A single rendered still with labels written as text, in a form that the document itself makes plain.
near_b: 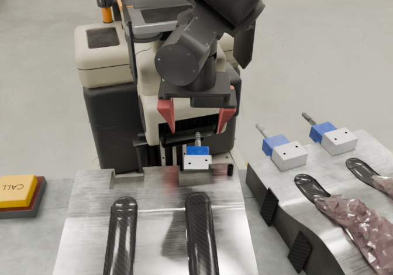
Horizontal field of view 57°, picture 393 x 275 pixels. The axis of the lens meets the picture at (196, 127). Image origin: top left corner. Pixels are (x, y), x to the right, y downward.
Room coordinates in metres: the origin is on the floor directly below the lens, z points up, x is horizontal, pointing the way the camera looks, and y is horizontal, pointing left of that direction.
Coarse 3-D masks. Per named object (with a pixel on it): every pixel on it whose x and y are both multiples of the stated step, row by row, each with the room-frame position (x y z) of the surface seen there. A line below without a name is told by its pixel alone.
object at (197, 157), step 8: (200, 136) 0.57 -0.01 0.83; (200, 144) 0.55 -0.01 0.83; (192, 152) 0.51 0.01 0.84; (200, 152) 0.51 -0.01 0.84; (208, 152) 0.51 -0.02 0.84; (184, 160) 0.47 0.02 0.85; (192, 160) 0.47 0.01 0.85; (200, 160) 0.47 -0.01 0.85; (208, 160) 0.47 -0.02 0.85; (184, 168) 0.46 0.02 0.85; (192, 168) 0.46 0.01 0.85; (200, 168) 0.46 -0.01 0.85
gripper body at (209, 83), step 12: (204, 72) 0.46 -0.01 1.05; (216, 72) 0.51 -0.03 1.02; (168, 84) 0.47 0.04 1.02; (192, 84) 0.45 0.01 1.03; (204, 84) 0.46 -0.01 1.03; (216, 84) 0.47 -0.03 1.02; (228, 84) 0.47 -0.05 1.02; (168, 96) 0.46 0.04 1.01; (180, 96) 0.45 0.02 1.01; (192, 96) 0.45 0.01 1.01; (204, 96) 0.45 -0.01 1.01; (216, 96) 0.45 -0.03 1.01; (228, 96) 0.45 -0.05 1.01
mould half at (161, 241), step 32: (96, 192) 0.37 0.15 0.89; (128, 192) 0.37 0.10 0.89; (160, 192) 0.37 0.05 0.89; (192, 192) 0.37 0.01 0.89; (224, 192) 0.37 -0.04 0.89; (64, 224) 0.31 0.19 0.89; (96, 224) 0.31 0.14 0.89; (160, 224) 0.31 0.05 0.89; (224, 224) 0.31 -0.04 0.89; (64, 256) 0.26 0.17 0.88; (96, 256) 0.26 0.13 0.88; (160, 256) 0.26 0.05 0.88; (224, 256) 0.26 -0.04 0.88
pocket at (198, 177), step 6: (210, 168) 0.42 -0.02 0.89; (180, 174) 0.42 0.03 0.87; (186, 174) 0.42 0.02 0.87; (192, 174) 0.42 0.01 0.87; (198, 174) 0.42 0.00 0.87; (204, 174) 0.42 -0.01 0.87; (210, 174) 0.42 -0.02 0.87; (180, 180) 0.42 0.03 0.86; (186, 180) 0.42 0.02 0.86; (192, 180) 0.42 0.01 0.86; (198, 180) 0.42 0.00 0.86; (204, 180) 0.42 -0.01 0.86; (210, 180) 0.42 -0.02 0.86
